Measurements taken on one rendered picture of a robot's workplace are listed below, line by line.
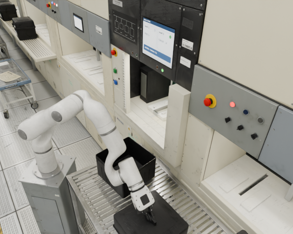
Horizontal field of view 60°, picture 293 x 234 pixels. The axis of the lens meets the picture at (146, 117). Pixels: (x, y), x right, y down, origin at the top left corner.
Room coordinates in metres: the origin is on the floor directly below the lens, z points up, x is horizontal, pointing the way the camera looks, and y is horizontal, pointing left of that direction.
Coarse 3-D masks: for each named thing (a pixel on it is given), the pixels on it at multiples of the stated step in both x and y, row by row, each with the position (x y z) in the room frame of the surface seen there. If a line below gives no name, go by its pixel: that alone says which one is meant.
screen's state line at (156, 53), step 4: (144, 44) 1.51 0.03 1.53; (144, 48) 1.51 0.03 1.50; (148, 48) 1.47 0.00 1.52; (152, 48) 1.44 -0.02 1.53; (152, 52) 1.44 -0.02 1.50; (156, 52) 1.41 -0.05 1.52; (160, 52) 1.38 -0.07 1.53; (160, 56) 1.38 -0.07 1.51; (164, 56) 1.35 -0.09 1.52; (168, 60) 1.32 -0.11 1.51
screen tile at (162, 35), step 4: (160, 32) 1.39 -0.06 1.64; (164, 32) 1.36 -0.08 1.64; (160, 36) 1.39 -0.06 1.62; (164, 36) 1.36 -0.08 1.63; (168, 36) 1.33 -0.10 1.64; (172, 36) 1.31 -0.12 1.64; (168, 40) 1.33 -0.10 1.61; (172, 40) 1.31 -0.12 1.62; (160, 44) 1.38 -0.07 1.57; (164, 44) 1.36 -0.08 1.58; (168, 44) 1.33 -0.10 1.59; (160, 48) 1.38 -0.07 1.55; (164, 48) 1.36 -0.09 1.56; (168, 48) 1.33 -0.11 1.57; (168, 52) 1.33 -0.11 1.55
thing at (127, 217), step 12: (156, 192) 0.95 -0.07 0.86; (132, 204) 0.86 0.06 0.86; (156, 204) 0.86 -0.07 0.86; (168, 204) 0.87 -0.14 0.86; (120, 216) 0.78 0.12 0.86; (132, 216) 0.79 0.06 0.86; (144, 216) 0.79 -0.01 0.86; (156, 216) 0.79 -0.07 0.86; (168, 216) 0.79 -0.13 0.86; (180, 216) 0.80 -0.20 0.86; (120, 228) 0.73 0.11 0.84; (132, 228) 0.72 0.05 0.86; (144, 228) 0.72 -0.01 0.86; (156, 228) 0.72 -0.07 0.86; (168, 228) 0.72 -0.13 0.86; (180, 228) 0.73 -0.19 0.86
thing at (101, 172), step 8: (128, 144) 1.35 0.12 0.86; (136, 144) 1.29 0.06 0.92; (104, 152) 1.21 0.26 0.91; (128, 152) 1.35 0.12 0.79; (136, 152) 1.29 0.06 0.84; (144, 152) 1.23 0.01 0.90; (96, 160) 1.15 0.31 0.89; (104, 160) 1.20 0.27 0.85; (120, 160) 1.26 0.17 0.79; (136, 160) 1.29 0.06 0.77; (144, 160) 1.23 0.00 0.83; (152, 160) 1.13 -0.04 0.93; (104, 168) 1.09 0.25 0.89; (144, 168) 1.08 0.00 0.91; (152, 168) 1.13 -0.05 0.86; (104, 176) 1.10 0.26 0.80; (144, 176) 1.09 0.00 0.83; (152, 176) 1.14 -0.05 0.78; (120, 192) 0.98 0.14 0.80; (128, 192) 0.99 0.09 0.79
